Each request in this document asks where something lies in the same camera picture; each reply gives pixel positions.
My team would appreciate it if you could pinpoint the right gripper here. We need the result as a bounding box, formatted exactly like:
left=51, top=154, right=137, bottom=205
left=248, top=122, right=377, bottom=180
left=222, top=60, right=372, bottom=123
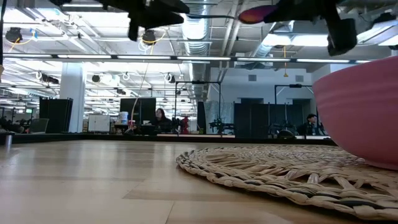
left=263, top=0, right=341, bottom=23

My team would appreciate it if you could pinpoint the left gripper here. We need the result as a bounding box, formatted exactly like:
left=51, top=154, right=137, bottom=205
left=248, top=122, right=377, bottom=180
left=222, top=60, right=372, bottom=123
left=99, top=0, right=190, bottom=42

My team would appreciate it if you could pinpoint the iridescent rainbow spoon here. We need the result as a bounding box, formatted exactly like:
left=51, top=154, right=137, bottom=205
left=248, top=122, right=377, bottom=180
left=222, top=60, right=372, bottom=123
left=185, top=4, right=278, bottom=25

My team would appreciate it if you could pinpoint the long ceiling light strip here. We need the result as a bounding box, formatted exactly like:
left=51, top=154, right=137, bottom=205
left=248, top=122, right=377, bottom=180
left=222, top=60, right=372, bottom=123
left=0, top=54, right=373, bottom=64

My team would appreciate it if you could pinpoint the black panel screen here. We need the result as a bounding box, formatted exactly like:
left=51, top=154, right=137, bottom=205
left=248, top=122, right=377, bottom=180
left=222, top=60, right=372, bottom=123
left=119, top=98, right=157, bottom=126

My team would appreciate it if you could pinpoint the person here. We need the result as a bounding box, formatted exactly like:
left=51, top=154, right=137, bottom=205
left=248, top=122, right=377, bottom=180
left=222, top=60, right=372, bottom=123
left=154, top=108, right=172, bottom=134
left=297, top=113, right=318, bottom=137

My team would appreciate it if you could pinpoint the pink bowl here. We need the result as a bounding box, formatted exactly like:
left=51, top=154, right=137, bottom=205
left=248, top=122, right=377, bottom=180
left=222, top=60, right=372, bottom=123
left=312, top=55, right=398, bottom=171

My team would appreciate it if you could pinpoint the white cabinet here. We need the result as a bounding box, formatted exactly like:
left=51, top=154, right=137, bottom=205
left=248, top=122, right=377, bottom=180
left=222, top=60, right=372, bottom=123
left=88, top=114, right=111, bottom=133

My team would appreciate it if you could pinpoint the white pillar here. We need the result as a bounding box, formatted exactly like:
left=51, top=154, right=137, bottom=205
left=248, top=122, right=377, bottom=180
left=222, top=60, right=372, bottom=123
left=59, top=62, right=86, bottom=134

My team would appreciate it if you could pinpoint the black cabinet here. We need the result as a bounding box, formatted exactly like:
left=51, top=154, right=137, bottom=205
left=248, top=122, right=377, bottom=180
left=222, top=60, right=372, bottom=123
left=39, top=98, right=74, bottom=134

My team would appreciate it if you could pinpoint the round woven placemat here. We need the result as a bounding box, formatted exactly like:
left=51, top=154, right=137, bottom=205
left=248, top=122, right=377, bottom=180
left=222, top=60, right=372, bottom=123
left=175, top=144, right=398, bottom=222

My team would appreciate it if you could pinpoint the black ceiling camera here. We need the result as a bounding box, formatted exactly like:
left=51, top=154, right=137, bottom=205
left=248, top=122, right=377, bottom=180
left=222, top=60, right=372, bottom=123
left=5, top=27, right=23, bottom=44
left=141, top=29, right=157, bottom=46

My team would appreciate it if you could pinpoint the silver ribbed air duct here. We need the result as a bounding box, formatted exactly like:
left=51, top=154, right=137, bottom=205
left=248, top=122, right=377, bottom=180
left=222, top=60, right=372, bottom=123
left=181, top=0, right=213, bottom=100

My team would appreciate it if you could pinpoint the slanted silver air duct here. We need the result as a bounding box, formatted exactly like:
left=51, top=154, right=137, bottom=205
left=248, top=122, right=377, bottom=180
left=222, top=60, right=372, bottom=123
left=253, top=23, right=295, bottom=58

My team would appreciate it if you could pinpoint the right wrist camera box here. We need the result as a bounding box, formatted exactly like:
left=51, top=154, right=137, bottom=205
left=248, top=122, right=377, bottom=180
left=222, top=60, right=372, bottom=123
left=326, top=17, right=358, bottom=57

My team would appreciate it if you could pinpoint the yellow hanging cord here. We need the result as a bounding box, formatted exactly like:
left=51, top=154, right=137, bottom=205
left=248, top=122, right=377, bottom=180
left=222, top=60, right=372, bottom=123
left=282, top=45, right=289, bottom=78

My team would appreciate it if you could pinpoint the black rig frame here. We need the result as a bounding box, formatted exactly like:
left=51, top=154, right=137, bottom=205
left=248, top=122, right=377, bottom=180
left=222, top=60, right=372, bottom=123
left=174, top=81, right=222, bottom=135
left=274, top=83, right=315, bottom=138

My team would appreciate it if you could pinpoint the black aluminium table frame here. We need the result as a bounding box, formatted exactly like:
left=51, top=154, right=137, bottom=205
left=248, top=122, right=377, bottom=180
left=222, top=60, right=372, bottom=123
left=0, top=133, right=338, bottom=146

